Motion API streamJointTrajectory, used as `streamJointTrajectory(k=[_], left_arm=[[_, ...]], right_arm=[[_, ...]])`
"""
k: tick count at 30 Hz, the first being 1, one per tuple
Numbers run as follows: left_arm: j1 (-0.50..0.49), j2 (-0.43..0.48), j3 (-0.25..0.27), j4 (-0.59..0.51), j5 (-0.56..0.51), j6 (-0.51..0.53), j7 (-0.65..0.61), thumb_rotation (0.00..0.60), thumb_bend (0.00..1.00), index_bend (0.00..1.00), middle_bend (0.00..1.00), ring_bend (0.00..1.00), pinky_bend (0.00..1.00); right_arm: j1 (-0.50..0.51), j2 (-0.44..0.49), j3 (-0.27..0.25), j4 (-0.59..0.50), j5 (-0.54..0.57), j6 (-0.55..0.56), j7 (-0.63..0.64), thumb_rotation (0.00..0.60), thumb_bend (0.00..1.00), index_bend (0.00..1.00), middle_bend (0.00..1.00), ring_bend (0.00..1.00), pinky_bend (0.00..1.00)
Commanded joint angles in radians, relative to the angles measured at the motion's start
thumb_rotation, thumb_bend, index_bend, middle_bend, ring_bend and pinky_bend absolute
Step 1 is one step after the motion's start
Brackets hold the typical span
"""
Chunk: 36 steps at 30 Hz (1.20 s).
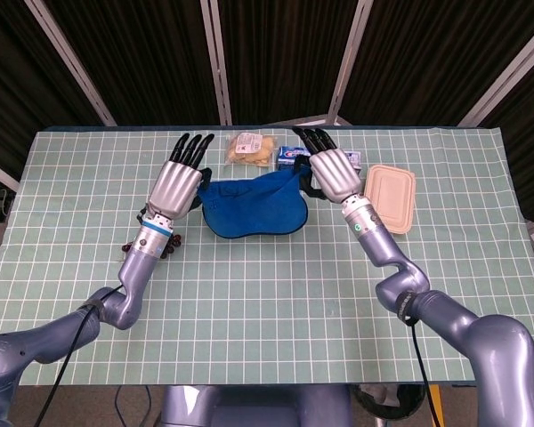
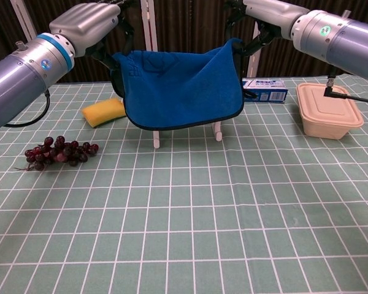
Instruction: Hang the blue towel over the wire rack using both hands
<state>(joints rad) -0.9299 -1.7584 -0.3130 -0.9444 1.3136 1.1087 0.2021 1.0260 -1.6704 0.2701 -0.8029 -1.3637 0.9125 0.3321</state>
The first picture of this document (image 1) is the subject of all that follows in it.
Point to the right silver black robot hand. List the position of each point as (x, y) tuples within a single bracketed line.
[(336, 173)]

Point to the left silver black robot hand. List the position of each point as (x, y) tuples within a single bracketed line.
[(175, 184)]

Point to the blue microfiber cloth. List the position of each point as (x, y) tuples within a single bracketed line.
[(253, 213)]

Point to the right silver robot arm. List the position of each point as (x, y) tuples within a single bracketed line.
[(382, 249)]

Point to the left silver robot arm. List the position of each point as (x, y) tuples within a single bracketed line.
[(138, 267)]

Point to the blue white toothpaste box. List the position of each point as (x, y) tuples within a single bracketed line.
[(289, 155)]

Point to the beige lidded food container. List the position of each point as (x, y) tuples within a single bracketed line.
[(389, 195)]

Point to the dark purple grape bunch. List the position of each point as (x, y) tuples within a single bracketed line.
[(174, 244)]

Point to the bagged bread rolls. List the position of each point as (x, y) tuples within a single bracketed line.
[(249, 149)]

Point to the green checked tablecloth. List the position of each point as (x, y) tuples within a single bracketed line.
[(267, 289)]

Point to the silver blue robot torso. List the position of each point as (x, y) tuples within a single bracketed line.
[(249, 407)]

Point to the black round floor base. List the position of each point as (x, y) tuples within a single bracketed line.
[(391, 402)]

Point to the white partition frame post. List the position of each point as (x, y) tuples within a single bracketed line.
[(349, 58), (507, 75), (71, 62), (218, 66)]

